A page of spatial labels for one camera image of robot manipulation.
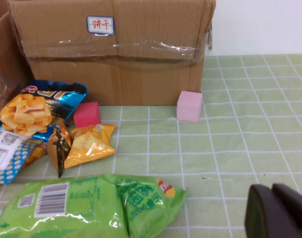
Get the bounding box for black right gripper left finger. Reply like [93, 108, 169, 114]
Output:
[244, 184, 302, 238]

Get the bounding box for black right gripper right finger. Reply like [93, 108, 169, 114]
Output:
[272, 182, 302, 238]

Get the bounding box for green chips bag with barcode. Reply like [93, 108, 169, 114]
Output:
[0, 173, 189, 238]

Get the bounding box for yellow small snack packet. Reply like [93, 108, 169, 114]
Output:
[63, 123, 116, 169]

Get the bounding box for dark orange small snack packet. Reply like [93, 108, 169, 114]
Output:
[47, 123, 72, 179]

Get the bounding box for blue chips snack bag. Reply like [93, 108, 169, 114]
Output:
[0, 79, 89, 185]

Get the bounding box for green checkered tablecloth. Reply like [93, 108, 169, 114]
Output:
[0, 54, 302, 238]

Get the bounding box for pink foam cube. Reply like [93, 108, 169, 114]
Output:
[176, 90, 203, 123]

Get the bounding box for cardboard box with taped flaps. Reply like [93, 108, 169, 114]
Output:
[7, 0, 217, 107]

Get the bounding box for red foam cube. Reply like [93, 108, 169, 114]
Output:
[73, 101, 102, 129]

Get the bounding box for white label sticker blue border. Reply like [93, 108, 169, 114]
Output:
[86, 15, 115, 36]

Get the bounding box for cardboard box with F2 print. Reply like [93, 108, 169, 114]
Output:
[0, 9, 34, 110]

